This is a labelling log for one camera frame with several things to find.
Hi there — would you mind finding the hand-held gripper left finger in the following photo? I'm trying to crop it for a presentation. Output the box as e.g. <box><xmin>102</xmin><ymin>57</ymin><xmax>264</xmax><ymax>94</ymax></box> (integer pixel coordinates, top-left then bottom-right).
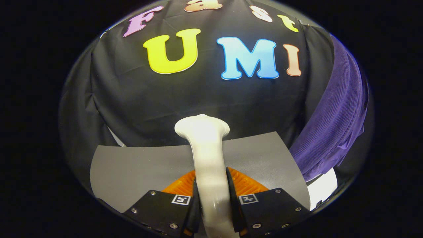
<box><xmin>122</xmin><ymin>169</ymin><xmax>202</xmax><ymax>238</ymax></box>

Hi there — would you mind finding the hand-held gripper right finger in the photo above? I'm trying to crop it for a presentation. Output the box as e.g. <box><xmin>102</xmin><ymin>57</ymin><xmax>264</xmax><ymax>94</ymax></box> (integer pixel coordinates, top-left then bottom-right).
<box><xmin>226</xmin><ymin>167</ymin><xmax>311</xmax><ymax>237</ymax></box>

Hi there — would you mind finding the white shirt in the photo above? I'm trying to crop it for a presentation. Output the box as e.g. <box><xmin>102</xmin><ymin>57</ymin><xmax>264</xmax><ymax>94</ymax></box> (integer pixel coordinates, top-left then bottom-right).
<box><xmin>306</xmin><ymin>168</ymin><xmax>338</xmax><ymax>211</ymax></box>

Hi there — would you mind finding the white garment steamer head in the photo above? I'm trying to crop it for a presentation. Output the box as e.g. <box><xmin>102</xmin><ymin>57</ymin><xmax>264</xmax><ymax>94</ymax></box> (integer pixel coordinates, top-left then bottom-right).
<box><xmin>174</xmin><ymin>114</ymin><xmax>238</xmax><ymax>238</ymax></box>

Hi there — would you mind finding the purple corduroy jacket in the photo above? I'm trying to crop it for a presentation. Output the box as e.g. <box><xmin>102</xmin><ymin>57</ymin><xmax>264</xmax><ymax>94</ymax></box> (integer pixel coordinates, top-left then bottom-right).
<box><xmin>289</xmin><ymin>33</ymin><xmax>369</xmax><ymax>182</ymax></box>

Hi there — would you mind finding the black quilted curtain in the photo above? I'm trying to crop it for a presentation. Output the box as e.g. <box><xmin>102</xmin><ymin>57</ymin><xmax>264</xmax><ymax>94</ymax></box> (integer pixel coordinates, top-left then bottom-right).
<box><xmin>59</xmin><ymin>43</ymin><xmax>126</xmax><ymax>199</ymax></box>

